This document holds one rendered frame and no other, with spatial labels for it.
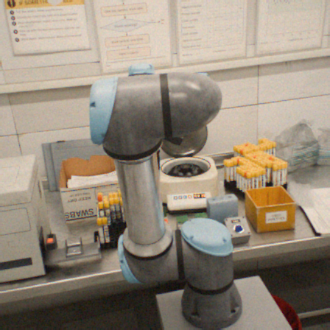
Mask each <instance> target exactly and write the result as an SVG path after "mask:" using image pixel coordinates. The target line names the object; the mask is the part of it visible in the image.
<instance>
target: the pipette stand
mask: <svg viewBox="0 0 330 330"><path fill-rule="evenodd" d="M206 211H207V217H208V218H209V219H212V220H216V221H218V222H221V223H222V224H223V223H224V221H225V219H228V218H232V217H238V199H237V198H236V197H235V195H234V194H229V195H225V196H223V199H222V196H216V197H208V198H206Z"/></svg>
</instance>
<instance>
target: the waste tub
mask: <svg viewBox="0 0 330 330"><path fill-rule="evenodd" d="M296 204H297V203H296V202H295V200H294V199H293V198H292V197H291V196H290V194H289V193H288V192H287V191H286V189H284V188H283V187H282V186H270V187H264V188H258V189H247V190H245V215H246V217H247V218H248V220H249V221H250V224H251V225H252V226H253V228H254V230H255V231H256V233H257V234H261V233H267V232H273V231H283V230H289V229H294V228H295V212H296Z"/></svg>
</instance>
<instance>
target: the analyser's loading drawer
mask: <svg viewBox="0 0 330 330"><path fill-rule="evenodd" d="M73 250H75V252H74V251H73ZM42 255H43V262H44V265H45V266H46V265H50V264H57V263H59V262H64V261H72V260H77V259H85V258H90V257H95V256H99V258H100V259H101V258H102V254H101V246H100V240H99V236H98V237H97V242H92V243H87V244H83V243H82V239H81V237H80V242H78V243H73V244H68V245H67V243H66V241H65V242H64V248H61V249H55V250H47V251H42Z"/></svg>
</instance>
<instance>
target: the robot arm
mask: <svg viewBox="0 0 330 330"><path fill-rule="evenodd" d="M128 74H129V75H128V77H113V78H110V79H100V80H97V81H95V82H94V83H93V85H92V86H91V91H90V98H89V108H90V134H91V140H92V142H93V143H94V144H98V145H100V144H102V147H103V150H104V152H105V154H106V155H108V156H109V157H110V158H112V159H113V160H114V163H115V167H116V174H117V178H118V182H119V188H120V192H121V196H122V206H123V210H124V216H125V220H126V224H127V227H126V229H125V231H124V233H123V235H121V236H120V237H119V241H118V255H119V261H120V267H121V270H122V274H123V276H124V277H125V279H126V280H127V281H128V282H130V283H140V284H145V283H147V282H154V281H171V280H182V279H186V286H185V289H184V291H183V295H182V298H181V307H182V313H183V316H184V317H185V319H186V320H187V321H188V322H189V323H190V324H192V325H193V326H196V327H198V328H200V329H207V330H217V329H223V328H226V327H229V326H231V325H232V324H234V323H235V322H236V321H237V320H238V319H239V318H240V316H241V314H242V298H241V295H240V294H239V290H238V289H237V288H236V285H235V283H234V273H233V249H234V248H233V245H232V241H231V233H230V231H229V230H228V228H227V227H226V226H225V225H223V224H222V223H221V222H218V221H216V220H212V219H209V218H194V219H190V220H189V221H186V222H184V223H183V225H182V227H181V230H172V229H171V228H170V226H169V224H168V223H167V222H165V221H164V213H163V206H162V200H161V183H160V173H161V162H160V154H159V153H160V152H161V151H160V148H161V145H162V139H165V140H167V141H170V142H171V143H173V144H176V145H179V146H180V145H181V143H182V141H183V138H182V137H181V136H186V135H188V134H191V133H194V132H196V131H198V130H199V129H201V128H203V127H205V126H206V125H207V124H209V123H210V122H211V121H212V120H213V119H214V118H215V117H216V116H217V114H218V113H219V112H220V109H221V107H222V92H221V90H220V87H219V86H218V84H217V83H216V82H214V81H213V80H212V79H211V78H209V75H208V74H207V73H194V74H193V73H186V72H169V73H163V74H156V73H155V69H154V65H153V64H151V63H134V64H132V65H130V66H129V68H128Z"/></svg>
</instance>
